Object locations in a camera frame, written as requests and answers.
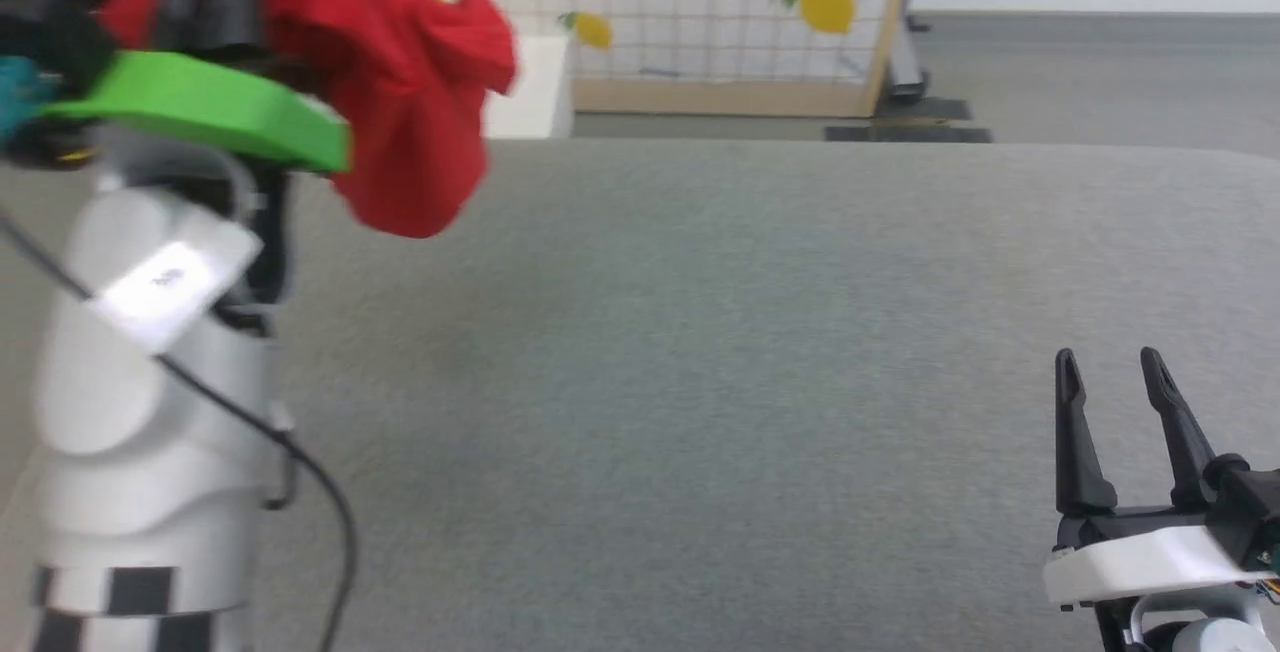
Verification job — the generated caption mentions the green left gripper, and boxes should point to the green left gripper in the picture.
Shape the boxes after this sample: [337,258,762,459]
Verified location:
[38,0,352,175]

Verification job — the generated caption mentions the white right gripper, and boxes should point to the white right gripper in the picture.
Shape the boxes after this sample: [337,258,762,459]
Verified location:
[1043,346,1280,613]

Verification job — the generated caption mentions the red shorts with white trim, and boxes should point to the red shorts with white trim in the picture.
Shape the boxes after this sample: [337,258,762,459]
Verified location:
[98,0,519,240]

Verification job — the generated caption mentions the white paper label tag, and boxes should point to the white paper label tag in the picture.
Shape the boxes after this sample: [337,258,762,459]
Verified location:
[84,220,263,355]

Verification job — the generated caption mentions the long black floor mat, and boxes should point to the long black floor mat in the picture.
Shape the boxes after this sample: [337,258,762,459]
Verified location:
[824,124,994,144]

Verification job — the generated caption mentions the small black floor mat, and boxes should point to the small black floor mat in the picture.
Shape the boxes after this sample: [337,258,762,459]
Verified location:
[876,96,973,123]

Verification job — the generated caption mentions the grey fabric sofa cushion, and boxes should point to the grey fabric sofa cushion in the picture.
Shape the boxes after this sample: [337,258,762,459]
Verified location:
[0,137,1280,652]

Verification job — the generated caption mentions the grey metal screen foot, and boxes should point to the grey metal screen foot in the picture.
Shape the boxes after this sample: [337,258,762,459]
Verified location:
[884,14,933,99]

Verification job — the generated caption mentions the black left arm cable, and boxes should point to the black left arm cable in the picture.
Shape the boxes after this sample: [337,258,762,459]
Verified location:
[0,215,358,652]

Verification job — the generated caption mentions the lemon print wooden frame screen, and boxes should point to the lemon print wooden frame screen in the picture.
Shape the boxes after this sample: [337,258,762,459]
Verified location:
[0,0,926,119]

